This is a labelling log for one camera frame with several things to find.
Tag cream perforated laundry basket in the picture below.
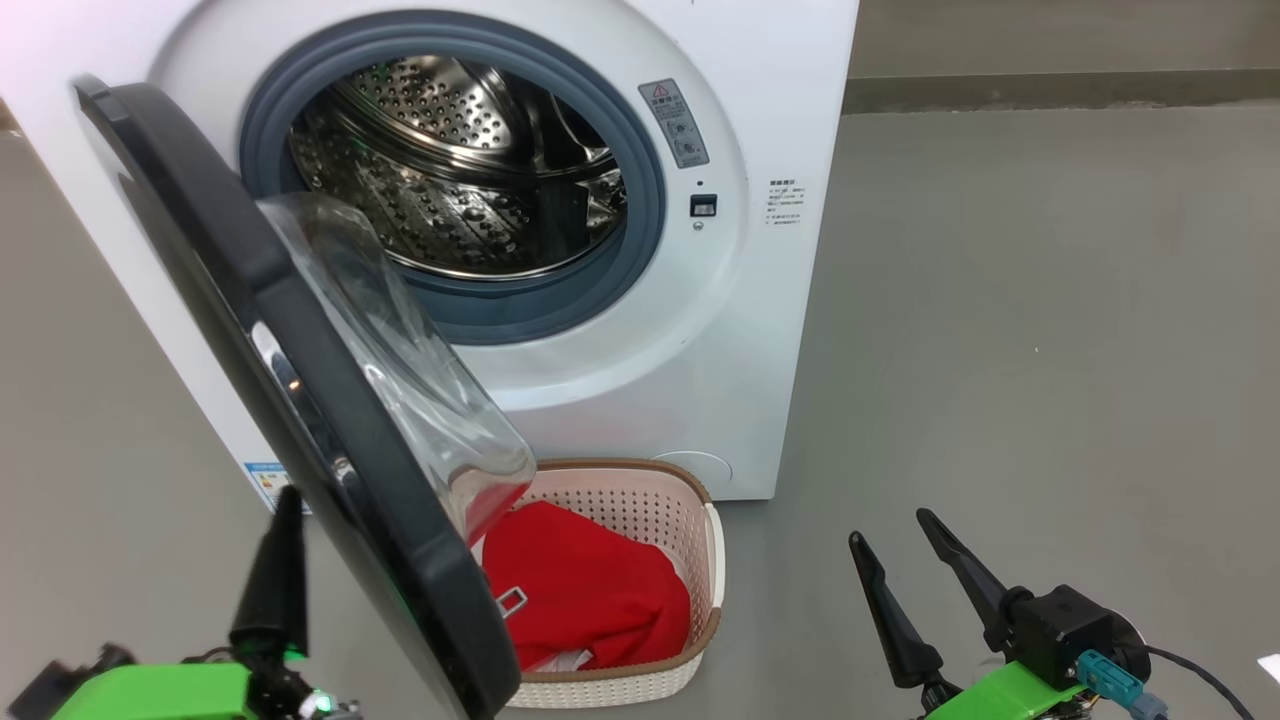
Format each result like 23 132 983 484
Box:
468 457 727 710

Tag red garment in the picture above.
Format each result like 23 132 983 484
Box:
480 500 694 674

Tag steel perforated washer drum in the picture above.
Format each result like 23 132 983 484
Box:
290 55 630 282

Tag white front-load washing machine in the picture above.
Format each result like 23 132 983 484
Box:
0 0 862 517

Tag blue energy label sticker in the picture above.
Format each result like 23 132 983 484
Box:
243 460 312 517

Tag grey rubber door gasket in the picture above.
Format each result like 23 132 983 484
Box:
238 10 669 347

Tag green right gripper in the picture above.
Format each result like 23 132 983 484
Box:
848 507 1091 720

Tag small printed text label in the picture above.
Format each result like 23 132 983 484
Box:
765 178 807 227

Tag round white filter cover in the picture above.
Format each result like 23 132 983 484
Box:
650 450 734 493

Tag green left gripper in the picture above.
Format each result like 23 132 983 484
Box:
48 484 363 720

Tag grey wall baseboard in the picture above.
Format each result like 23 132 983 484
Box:
843 68 1280 115

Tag grey warning sticker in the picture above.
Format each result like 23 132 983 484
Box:
638 78 712 170

